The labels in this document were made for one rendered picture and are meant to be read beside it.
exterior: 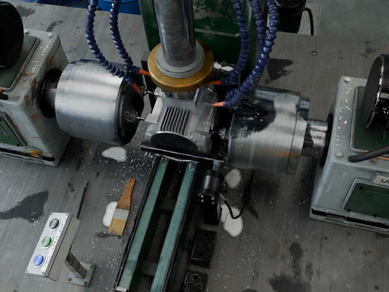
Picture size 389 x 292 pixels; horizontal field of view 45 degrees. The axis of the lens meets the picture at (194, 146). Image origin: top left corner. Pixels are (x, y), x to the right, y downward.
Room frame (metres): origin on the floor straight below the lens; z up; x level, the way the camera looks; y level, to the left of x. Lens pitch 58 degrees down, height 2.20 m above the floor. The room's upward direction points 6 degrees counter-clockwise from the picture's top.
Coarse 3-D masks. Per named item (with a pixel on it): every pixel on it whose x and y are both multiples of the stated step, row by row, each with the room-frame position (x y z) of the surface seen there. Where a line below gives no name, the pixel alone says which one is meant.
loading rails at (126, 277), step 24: (168, 168) 0.74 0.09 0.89; (192, 168) 0.71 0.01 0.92; (144, 192) 0.64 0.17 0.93; (192, 192) 0.62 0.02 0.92; (144, 216) 0.57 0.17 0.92; (192, 216) 0.60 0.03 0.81; (144, 240) 0.49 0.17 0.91; (168, 240) 0.48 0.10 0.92; (192, 240) 0.51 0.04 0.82; (120, 264) 0.42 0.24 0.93; (144, 264) 0.44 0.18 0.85; (168, 264) 0.41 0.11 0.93; (120, 288) 0.36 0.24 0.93; (168, 288) 0.36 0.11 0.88
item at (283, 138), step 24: (264, 96) 0.77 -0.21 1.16; (288, 96) 0.77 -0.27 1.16; (240, 120) 0.71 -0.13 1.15; (264, 120) 0.70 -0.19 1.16; (288, 120) 0.69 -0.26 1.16; (312, 120) 0.73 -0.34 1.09; (240, 144) 0.66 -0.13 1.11; (264, 144) 0.65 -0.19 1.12; (288, 144) 0.63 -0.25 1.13; (312, 144) 0.66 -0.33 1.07; (240, 168) 0.65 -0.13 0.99; (264, 168) 0.62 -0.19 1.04; (288, 168) 0.61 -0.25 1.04
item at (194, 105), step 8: (200, 88) 0.85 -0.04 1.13; (168, 96) 0.83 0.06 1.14; (176, 96) 0.84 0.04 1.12; (184, 96) 0.84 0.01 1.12; (200, 96) 0.84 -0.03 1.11; (168, 104) 0.82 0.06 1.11; (176, 104) 0.81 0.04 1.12; (184, 104) 0.80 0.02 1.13; (192, 104) 0.79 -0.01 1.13; (200, 104) 0.83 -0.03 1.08; (192, 112) 0.80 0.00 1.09
